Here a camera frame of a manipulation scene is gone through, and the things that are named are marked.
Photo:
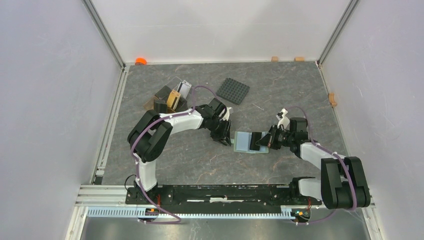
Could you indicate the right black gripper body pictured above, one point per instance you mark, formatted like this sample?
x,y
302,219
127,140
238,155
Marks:
x,y
278,138

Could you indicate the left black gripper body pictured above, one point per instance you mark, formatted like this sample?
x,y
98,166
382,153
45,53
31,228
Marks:
x,y
220,128

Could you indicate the green card holder wallet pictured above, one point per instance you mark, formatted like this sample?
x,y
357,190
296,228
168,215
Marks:
x,y
245,142

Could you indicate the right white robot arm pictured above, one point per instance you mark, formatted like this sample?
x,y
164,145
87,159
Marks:
x,y
342,183

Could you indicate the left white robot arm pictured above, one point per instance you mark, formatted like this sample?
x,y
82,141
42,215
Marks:
x,y
150,135

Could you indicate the gold credit card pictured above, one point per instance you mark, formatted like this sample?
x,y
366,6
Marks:
x,y
173,99

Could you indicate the dark grey lego baseplate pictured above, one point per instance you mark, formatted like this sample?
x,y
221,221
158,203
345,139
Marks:
x,y
233,91

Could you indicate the curved wooden block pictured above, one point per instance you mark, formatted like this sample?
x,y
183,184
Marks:
x,y
332,99

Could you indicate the small wooden block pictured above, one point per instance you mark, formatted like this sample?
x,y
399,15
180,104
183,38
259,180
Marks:
x,y
274,59

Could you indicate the flat wooden block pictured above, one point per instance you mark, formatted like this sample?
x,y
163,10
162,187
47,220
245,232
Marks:
x,y
299,59

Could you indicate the orange round cap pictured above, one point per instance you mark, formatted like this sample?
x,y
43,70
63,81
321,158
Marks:
x,y
140,61

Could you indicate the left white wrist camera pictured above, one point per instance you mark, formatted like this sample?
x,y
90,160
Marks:
x,y
225,115

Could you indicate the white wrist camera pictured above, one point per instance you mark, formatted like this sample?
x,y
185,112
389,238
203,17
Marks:
x,y
283,120
225,115

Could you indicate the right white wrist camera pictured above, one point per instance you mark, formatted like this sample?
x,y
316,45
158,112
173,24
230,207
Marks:
x,y
283,120

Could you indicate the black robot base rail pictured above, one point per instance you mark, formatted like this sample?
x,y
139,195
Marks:
x,y
220,199

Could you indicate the left aluminium frame post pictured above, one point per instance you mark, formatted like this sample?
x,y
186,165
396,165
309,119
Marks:
x,y
95,16

